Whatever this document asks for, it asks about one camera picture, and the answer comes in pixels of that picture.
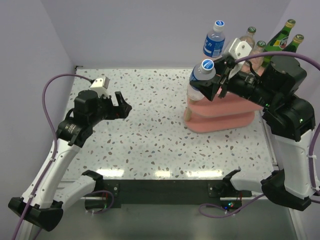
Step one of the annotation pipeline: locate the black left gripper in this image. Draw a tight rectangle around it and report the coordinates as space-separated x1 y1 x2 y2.
89 90 132 126

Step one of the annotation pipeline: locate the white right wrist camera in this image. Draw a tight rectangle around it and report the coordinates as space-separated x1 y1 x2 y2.
222 38 252 79

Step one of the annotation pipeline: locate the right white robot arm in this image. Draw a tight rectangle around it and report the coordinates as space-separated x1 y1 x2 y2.
190 51 320 211

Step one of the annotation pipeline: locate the pink three-tier shelf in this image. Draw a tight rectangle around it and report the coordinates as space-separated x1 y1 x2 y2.
183 83 262 134

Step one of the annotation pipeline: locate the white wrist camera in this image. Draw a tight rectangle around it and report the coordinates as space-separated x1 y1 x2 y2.
89 76 110 98
222 38 252 79

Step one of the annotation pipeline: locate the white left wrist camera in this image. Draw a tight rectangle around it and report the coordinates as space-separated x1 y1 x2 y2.
89 76 110 98

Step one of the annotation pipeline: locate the green glass bottle gold cap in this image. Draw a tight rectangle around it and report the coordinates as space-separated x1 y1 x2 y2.
263 19 296 53

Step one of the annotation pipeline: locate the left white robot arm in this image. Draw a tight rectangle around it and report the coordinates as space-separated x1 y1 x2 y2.
8 90 132 232

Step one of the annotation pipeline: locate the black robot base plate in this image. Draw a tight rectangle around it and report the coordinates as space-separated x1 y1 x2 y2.
84 179 252 211

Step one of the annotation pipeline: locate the clear Chang glass bottle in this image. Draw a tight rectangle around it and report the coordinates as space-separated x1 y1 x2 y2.
245 40 266 71
239 26 257 49

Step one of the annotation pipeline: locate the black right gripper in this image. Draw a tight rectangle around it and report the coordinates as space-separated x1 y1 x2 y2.
191 54 279 108

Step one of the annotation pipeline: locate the blue label water bottle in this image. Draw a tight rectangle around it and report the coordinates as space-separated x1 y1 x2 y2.
202 20 226 61
186 58 216 102

